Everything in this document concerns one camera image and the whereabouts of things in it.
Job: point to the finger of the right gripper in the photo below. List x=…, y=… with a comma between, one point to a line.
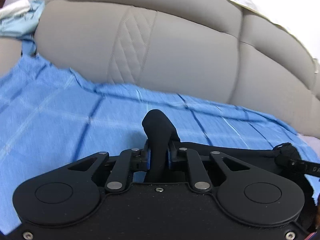
x=286, y=155

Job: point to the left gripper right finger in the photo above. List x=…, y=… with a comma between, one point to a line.
x=186, y=167

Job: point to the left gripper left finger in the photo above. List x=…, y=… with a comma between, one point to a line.
x=129, y=167

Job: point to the black pants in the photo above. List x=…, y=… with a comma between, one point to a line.
x=161, y=132

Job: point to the blue checkered bed sheet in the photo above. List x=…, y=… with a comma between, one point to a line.
x=60, y=133

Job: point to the beige padded headboard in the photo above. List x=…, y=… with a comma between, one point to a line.
x=210, y=49

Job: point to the light blue crumpled cloth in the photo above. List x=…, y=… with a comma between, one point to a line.
x=24, y=24

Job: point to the white crumpled cloth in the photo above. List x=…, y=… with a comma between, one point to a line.
x=15, y=9

